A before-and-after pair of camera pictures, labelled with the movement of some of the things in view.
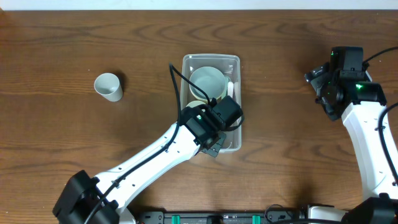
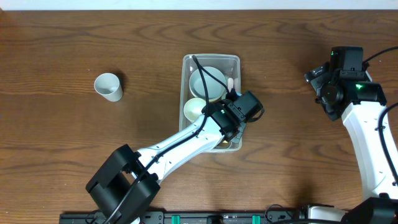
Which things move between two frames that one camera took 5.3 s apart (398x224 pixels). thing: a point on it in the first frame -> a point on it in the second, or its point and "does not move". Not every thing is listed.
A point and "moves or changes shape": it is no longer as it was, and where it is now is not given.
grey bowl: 211,79 does not move
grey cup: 108,85 does not move
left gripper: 214,146 -> 237,134
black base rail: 275,217 does not move
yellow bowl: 212,92 moves or changes shape
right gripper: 319,78 does not move
